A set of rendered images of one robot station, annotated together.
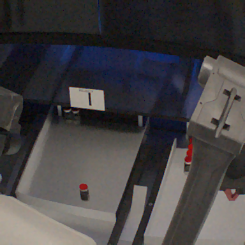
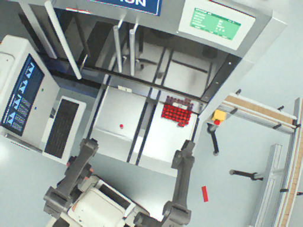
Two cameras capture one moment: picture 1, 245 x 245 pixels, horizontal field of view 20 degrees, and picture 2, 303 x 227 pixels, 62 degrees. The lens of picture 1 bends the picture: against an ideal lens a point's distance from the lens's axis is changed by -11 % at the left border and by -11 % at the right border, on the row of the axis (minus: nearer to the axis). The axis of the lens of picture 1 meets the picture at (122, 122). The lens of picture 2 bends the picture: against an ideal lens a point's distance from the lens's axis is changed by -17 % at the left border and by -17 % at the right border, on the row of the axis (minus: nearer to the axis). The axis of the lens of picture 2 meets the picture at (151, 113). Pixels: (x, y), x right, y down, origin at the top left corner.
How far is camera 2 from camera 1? 0.99 m
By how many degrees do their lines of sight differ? 34
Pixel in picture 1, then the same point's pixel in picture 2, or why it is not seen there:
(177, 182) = (157, 122)
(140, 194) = (142, 131)
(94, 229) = (123, 144)
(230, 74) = (173, 219)
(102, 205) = (128, 130)
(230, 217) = (177, 146)
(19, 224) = (99, 217)
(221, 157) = not seen: outside the picture
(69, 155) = (116, 103)
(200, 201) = not seen: outside the picture
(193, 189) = not seen: outside the picture
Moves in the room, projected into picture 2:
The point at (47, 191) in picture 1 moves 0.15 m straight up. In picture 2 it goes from (106, 122) to (104, 116)
